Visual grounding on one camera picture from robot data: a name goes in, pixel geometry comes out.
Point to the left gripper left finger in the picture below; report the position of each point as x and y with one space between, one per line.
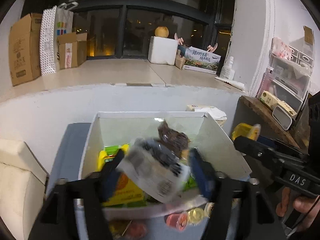
104 182

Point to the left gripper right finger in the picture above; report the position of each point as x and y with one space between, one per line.
206 177

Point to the yellow snack pouch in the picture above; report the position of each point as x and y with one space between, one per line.
126 190

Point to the clear yellow jelly cup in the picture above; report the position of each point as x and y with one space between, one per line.
195 216

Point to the pink jelly cup with lid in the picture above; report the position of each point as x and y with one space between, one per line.
178 221

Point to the dark dried fruit packet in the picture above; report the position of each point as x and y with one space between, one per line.
155 164

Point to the green seaweed snack bag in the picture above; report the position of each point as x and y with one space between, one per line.
190 184

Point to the person's right hand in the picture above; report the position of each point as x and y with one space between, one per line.
304 205

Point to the small cartoon lid jelly cup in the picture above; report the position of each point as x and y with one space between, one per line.
208 209

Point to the wooden side shelf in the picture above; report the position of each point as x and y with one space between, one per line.
263 112

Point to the white storage box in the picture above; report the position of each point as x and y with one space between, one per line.
204 133

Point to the orange jelly cup left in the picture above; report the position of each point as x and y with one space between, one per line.
118 227

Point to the white alarm clock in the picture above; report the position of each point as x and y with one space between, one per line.
282 117

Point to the pink jelly cup left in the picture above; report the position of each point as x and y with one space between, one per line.
135 231

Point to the tissue pack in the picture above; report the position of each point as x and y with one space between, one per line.
218 115

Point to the cream green small box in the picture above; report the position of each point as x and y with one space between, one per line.
271 101

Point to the cream leather sofa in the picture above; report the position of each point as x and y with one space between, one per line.
23 184

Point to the clear drawer organizer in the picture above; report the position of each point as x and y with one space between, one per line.
289 71

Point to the white plastic bottle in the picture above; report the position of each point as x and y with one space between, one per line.
227 72

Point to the printed landscape carton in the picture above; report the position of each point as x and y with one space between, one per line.
201 61

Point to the small open cardboard box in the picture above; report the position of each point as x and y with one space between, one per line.
72 49

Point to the white foam box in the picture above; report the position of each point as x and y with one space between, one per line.
162 50

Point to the yellow pomelo fruit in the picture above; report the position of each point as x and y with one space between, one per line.
162 31

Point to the large cardboard box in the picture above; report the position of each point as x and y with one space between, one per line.
24 49

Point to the white patterned paper bag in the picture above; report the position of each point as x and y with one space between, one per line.
56 21

